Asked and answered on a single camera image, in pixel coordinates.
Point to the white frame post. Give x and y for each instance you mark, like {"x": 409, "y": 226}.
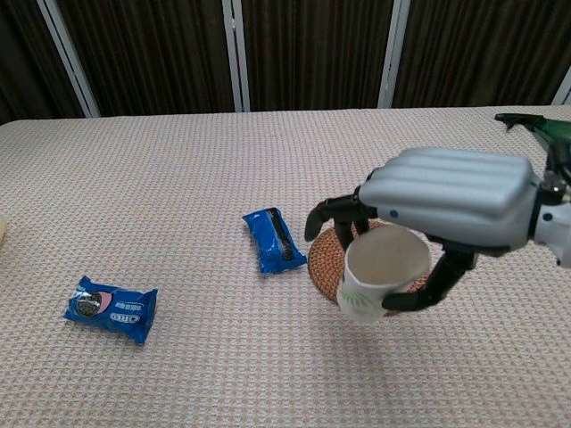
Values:
{"x": 563, "y": 87}
{"x": 392, "y": 53}
{"x": 69, "y": 55}
{"x": 235, "y": 55}

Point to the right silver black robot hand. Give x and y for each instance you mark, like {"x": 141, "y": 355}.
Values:
{"x": 446, "y": 191}

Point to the round woven rattan coaster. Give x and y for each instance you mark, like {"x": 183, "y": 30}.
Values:
{"x": 325, "y": 263}

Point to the light checkered tablecloth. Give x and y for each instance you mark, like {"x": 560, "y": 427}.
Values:
{"x": 223, "y": 356}

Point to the blue Oreo cookie pack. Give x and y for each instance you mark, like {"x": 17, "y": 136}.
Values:
{"x": 273, "y": 243}
{"x": 111, "y": 309}

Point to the white paper cup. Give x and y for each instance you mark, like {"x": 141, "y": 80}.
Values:
{"x": 379, "y": 276}

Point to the dark brown curtain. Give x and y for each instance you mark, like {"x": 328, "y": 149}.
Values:
{"x": 312, "y": 53}

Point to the cream coloured object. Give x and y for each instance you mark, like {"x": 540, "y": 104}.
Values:
{"x": 2, "y": 229}

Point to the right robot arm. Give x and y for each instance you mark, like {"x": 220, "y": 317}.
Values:
{"x": 553, "y": 223}

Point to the black green tool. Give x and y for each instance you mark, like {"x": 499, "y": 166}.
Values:
{"x": 540, "y": 127}

